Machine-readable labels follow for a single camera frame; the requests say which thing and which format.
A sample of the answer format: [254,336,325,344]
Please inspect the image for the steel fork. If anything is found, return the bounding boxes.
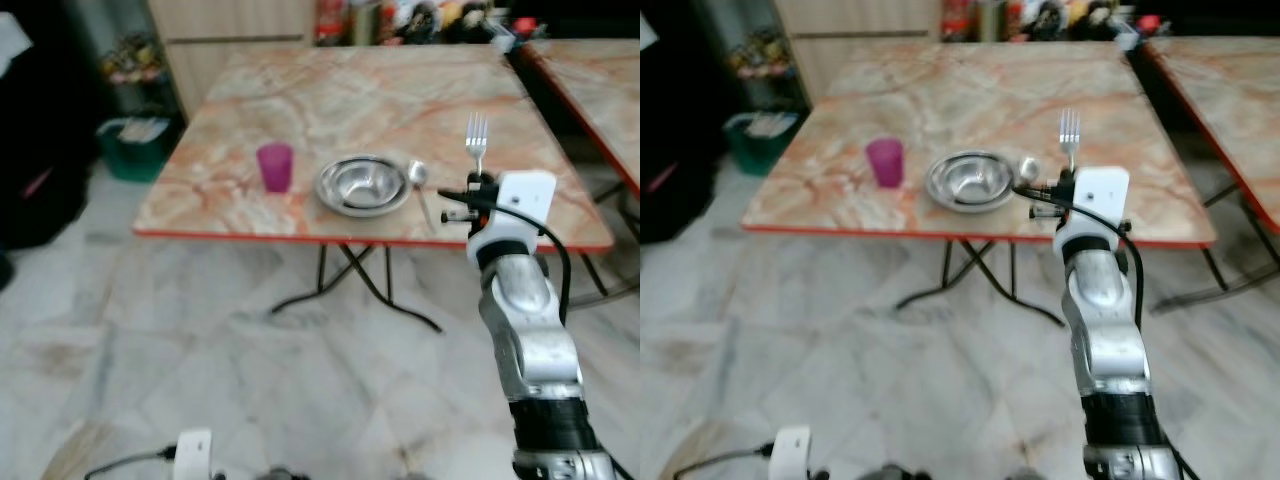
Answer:
[466,112,490,179]
[1059,108,1083,174]

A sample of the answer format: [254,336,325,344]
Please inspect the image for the steel bowl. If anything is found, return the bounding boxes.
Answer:
[314,154,413,219]
[925,150,1021,214]

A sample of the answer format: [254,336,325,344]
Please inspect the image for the marble top folding table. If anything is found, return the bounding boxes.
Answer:
[133,45,614,334]
[742,40,1218,328]

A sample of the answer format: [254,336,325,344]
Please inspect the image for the purple plastic cup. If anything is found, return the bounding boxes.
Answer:
[866,138,906,189]
[256,142,296,193]

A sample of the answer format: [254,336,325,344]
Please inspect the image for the marble table with red edge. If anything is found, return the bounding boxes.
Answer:
[515,38,641,301]
[1140,35,1280,313]

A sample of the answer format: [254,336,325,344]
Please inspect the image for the colourful clutter of goods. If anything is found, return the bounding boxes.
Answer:
[314,0,523,49]
[940,0,1166,45]

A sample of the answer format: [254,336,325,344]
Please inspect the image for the large black furniture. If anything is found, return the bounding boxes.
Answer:
[0,0,106,253]
[640,0,733,245]

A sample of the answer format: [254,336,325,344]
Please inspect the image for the wooden cabinet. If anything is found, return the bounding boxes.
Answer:
[775,0,948,103]
[148,0,318,119]

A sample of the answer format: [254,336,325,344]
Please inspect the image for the green plastic bin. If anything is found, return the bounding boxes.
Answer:
[724,110,801,178]
[96,114,172,184]

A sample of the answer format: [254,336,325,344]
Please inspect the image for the colourful flower decoration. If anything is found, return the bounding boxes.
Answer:
[99,34,167,87]
[727,36,792,82]

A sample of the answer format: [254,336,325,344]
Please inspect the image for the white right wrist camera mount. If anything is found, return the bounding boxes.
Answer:
[466,170,558,266]
[1054,166,1132,256]

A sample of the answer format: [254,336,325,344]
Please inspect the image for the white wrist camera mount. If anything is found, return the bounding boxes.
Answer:
[771,426,812,480]
[174,429,214,480]
[1054,166,1132,256]
[466,170,558,266]

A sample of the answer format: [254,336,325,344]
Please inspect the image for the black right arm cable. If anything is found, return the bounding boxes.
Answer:
[1080,205,1147,333]
[515,212,573,326]

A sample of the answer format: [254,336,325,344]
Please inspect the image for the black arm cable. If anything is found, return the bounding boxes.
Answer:
[84,447,179,480]
[515,212,573,326]
[1080,205,1147,333]
[672,446,776,480]

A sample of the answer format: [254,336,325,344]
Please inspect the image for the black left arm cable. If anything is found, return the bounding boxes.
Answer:
[84,447,179,480]
[672,446,776,480]

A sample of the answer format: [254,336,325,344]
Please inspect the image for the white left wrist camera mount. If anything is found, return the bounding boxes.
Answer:
[771,426,812,480]
[174,429,214,480]

